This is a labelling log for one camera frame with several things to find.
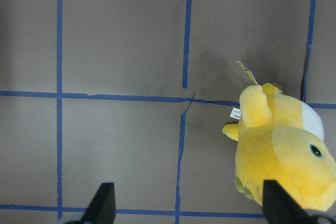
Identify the yellow plush penguin toy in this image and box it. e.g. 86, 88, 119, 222
222, 69, 335, 211

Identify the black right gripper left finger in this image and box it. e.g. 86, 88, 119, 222
79, 182, 115, 223

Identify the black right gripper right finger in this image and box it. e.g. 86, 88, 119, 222
262, 180, 335, 223

